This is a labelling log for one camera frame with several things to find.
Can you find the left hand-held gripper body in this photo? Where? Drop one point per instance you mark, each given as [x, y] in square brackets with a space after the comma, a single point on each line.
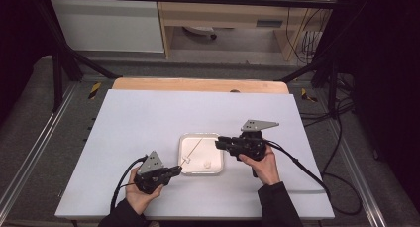
[148, 180]

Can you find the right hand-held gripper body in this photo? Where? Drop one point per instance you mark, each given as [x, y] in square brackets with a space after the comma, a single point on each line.
[251, 146]

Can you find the white marshmallow piece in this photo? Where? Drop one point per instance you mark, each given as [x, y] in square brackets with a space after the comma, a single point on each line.
[207, 164]
[186, 160]

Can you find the square metal tray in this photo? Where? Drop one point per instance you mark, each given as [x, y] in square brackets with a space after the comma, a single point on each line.
[211, 154]

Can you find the thin wooden skewer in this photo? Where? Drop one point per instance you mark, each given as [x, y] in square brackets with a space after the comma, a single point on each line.
[194, 148]

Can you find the person's left hand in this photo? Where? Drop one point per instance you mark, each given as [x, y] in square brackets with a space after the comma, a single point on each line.
[140, 197]

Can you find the person's right hand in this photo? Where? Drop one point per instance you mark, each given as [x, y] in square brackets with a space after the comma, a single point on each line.
[264, 169]

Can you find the white table board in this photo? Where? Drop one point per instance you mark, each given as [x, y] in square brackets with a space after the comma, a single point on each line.
[148, 121]

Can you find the wooden table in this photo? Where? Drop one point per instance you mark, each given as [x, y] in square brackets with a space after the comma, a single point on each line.
[198, 85]

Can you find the office chair wheel base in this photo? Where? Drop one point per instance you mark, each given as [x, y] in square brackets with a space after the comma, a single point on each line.
[201, 31]

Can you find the light wooden desk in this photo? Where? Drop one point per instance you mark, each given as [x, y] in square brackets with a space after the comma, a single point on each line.
[214, 14]

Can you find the dark curtain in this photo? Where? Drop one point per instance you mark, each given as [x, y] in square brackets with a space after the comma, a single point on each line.
[386, 71]
[20, 38]

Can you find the white cabinet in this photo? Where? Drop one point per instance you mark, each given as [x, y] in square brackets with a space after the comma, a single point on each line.
[105, 25]

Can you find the aluminium floor rail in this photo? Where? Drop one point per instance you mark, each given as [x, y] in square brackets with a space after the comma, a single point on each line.
[360, 174]
[39, 141]

